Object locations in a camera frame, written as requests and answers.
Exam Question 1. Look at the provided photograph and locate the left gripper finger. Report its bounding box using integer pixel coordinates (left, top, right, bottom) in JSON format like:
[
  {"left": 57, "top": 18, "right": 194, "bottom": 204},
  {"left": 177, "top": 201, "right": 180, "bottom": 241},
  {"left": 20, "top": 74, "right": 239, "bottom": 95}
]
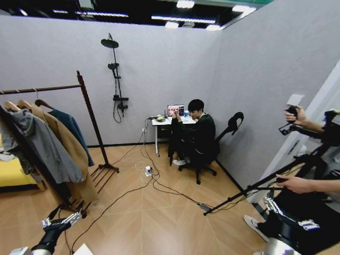
[
  {"left": 41, "top": 205, "right": 61, "bottom": 228},
  {"left": 60, "top": 208, "right": 88, "bottom": 225}
]

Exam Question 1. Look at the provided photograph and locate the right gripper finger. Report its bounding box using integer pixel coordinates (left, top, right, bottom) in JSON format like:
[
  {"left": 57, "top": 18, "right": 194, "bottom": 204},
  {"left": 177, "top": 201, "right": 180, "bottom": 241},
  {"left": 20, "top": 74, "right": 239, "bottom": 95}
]
[
  {"left": 297, "top": 219, "right": 320, "bottom": 231},
  {"left": 262, "top": 189, "right": 283, "bottom": 215}
]

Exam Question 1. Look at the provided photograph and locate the black camera gimbal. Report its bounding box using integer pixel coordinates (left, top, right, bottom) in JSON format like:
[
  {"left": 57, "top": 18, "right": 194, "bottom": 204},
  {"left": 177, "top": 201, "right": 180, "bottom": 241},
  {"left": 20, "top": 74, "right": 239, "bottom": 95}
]
[{"left": 278, "top": 105, "right": 340, "bottom": 147}]

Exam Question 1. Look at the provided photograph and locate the black hanging garment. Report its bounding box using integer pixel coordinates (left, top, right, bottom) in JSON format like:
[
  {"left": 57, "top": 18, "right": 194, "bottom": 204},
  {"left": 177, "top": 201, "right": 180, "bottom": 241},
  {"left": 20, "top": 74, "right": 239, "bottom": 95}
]
[{"left": 0, "top": 106, "right": 78, "bottom": 208}]

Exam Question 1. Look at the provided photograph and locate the blue garment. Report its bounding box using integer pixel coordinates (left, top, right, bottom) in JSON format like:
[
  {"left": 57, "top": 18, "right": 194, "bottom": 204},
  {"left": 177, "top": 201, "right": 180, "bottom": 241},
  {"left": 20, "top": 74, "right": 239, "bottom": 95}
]
[{"left": 49, "top": 108, "right": 95, "bottom": 167}]

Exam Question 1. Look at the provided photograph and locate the wooden clothes hanger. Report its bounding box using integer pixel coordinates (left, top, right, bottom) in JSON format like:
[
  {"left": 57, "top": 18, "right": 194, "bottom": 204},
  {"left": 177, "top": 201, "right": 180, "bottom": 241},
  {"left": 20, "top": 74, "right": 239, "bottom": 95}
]
[
  {"left": 16, "top": 90, "right": 34, "bottom": 109},
  {"left": 33, "top": 89, "right": 55, "bottom": 110},
  {"left": 1, "top": 92, "right": 21, "bottom": 111}
]

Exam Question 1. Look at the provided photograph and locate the person's leg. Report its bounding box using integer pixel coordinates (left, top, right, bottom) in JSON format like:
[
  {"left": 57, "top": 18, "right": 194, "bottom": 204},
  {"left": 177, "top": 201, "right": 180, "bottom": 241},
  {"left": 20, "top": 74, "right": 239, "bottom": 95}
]
[{"left": 256, "top": 185, "right": 340, "bottom": 240}]

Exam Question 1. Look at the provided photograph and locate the person's white shoe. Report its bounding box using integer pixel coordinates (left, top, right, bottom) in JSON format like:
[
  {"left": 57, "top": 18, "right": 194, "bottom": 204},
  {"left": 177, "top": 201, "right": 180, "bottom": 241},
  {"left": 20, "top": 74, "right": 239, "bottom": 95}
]
[{"left": 243, "top": 214, "right": 270, "bottom": 243}]

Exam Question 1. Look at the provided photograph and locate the white paper sheet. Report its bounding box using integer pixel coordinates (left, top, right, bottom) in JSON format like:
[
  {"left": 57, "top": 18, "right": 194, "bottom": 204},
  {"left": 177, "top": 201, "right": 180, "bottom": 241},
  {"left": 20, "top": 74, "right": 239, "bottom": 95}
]
[{"left": 72, "top": 243, "right": 94, "bottom": 255}]

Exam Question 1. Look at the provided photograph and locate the tan long coat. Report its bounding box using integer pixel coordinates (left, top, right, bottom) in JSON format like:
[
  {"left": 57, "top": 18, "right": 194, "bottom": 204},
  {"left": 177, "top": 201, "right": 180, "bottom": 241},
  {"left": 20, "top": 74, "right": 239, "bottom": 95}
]
[{"left": 17, "top": 102, "right": 99, "bottom": 202}]

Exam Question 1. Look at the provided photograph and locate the grey hooded jacket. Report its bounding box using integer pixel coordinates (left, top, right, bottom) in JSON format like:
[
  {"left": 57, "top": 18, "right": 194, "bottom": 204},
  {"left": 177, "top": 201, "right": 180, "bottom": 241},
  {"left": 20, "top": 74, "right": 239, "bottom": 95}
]
[{"left": 0, "top": 106, "right": 84, "bottom": 184}]

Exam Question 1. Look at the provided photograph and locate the grey crumpled cloth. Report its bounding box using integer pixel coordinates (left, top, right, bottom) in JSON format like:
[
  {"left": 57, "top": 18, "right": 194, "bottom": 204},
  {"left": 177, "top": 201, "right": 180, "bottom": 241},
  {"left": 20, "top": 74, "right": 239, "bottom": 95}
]
[{"left": 0, "top": 127, "right": 19, "bottom": 163}]

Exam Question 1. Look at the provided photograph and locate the black office chair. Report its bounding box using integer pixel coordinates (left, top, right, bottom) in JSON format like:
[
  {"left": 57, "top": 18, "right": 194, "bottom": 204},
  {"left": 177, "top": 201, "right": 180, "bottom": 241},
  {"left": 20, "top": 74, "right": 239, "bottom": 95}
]
[{"left": 178, "top": 111, "right": 244, "bottom": 185}]

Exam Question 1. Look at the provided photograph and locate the seated person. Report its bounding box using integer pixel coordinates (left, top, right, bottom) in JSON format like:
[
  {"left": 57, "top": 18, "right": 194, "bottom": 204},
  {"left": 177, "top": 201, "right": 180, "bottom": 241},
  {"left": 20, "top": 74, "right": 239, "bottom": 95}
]
[{"left": 167, "top": 99, "right": 220, "bottom": 167}]

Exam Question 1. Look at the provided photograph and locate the dark brown clothes rack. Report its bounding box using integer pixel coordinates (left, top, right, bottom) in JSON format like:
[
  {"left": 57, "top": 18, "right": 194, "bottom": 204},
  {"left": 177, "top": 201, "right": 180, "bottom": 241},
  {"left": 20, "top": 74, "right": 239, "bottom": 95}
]
[{"left": 0, "top": 70, "right": 120, "bottom": 218}]

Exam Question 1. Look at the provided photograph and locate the white desk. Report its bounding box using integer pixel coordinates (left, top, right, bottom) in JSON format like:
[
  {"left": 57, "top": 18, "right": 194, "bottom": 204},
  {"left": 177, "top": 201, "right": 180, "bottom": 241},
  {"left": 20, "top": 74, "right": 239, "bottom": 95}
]
[{"left": 151, "top": 116, "right": 199, "bottom": 157}]

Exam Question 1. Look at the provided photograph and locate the open laptop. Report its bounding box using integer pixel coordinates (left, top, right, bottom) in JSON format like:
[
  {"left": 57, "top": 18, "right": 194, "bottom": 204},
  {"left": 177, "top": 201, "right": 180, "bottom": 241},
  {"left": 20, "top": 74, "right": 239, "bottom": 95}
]
[{"left": 167, "top": 104, "right": 185, "bottom": 117}]

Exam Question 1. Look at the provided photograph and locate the black shower set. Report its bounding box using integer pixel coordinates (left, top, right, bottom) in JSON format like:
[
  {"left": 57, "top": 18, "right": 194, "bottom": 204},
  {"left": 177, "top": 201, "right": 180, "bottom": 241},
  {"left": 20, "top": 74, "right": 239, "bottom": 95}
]
[{"left": 100, "top": 32, "right": 130, "bottom": 124}]

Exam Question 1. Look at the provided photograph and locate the long ceiling light strip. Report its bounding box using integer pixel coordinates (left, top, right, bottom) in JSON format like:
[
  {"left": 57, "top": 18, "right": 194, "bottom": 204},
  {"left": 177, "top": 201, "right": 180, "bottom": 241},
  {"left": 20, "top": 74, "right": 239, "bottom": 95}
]
[
  {"left": 75, "top": 11, "right": 130, "bottom": 18},
  {"left": 151, "top": 15, "right": 216, "bottom": 24}
]

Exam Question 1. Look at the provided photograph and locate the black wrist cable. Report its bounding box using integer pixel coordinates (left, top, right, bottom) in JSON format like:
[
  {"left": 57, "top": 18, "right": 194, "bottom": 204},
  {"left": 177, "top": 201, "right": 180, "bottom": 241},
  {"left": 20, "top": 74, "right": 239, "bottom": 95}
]
[{"left": 57, "top": 208, "right": 74, "bottom": 254}]

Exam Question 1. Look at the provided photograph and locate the long black floor cable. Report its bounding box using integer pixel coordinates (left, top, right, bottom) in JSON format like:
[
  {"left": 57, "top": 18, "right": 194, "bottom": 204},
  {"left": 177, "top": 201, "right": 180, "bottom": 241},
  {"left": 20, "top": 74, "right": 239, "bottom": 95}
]
[{"left": 70, "top": 119, "right": 160, "bottom": 254}]

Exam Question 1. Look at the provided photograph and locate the black cable with adapter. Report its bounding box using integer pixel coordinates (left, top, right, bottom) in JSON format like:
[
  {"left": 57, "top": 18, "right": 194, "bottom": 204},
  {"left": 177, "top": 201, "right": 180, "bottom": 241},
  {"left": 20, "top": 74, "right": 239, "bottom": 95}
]
[{"left": 143, "top": 148, "right": 214, "bottom": 211}]

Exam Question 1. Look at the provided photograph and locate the white floor cable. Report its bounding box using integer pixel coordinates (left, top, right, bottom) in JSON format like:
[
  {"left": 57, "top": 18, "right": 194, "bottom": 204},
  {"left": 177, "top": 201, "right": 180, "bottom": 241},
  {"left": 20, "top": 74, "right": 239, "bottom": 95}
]
[{"left": 134, "top": 148, "right": 149, "bottom": 184}]

